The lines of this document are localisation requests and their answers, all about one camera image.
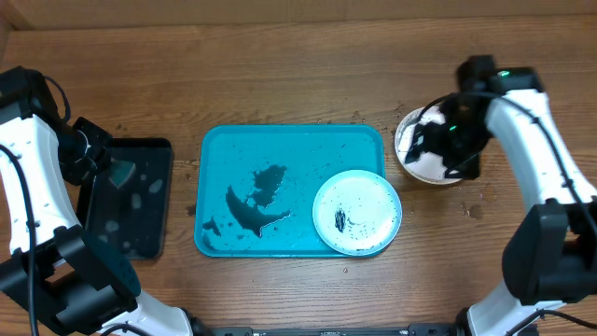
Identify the white round plate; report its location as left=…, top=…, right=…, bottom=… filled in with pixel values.
left=394, top=108, right=480, bottom=185

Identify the dark green sponge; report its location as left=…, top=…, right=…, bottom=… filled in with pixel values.
left=108, top=159, right=136, bottom=189

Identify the light blue round plate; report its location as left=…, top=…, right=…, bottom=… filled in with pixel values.
left=312, top=170, right=403, bottom=257

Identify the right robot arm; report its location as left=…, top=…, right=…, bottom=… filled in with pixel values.
left=395, top=55, right=596, bottom=336

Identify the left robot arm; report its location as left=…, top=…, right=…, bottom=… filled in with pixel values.
left=1, top=66, right=208, bottom=335

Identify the black rectangular water tray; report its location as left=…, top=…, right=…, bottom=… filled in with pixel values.
left=76, top=138, right=174, bottom=259

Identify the teal plastic serving tray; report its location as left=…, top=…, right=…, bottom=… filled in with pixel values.
left=194, top=125, right=385, bottom=258

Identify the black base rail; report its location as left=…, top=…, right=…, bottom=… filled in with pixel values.
left=209, top=323, right=465, bottom=336

